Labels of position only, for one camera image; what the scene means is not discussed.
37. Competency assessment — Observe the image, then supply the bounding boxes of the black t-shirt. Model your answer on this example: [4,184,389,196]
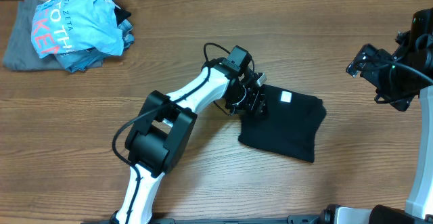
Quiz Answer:
[238,85,326,163]

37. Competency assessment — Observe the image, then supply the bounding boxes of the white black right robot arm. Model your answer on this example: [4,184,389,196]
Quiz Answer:
[313,9,432,224]

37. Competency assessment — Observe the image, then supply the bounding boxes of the folded blue denim jeans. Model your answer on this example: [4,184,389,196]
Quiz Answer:
[55,19,135,72]

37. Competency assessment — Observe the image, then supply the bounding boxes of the light blue printed t-shirt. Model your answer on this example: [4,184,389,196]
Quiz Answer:
[30,0,124,58]

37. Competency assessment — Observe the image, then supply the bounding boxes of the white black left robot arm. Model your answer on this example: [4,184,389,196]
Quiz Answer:
[109,62,267,224]

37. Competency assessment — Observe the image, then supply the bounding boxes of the black garment in pile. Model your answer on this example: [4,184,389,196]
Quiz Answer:
[114,7,132,25]

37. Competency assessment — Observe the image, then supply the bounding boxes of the folded grey garment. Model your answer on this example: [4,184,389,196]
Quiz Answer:
[2,0,104,72]

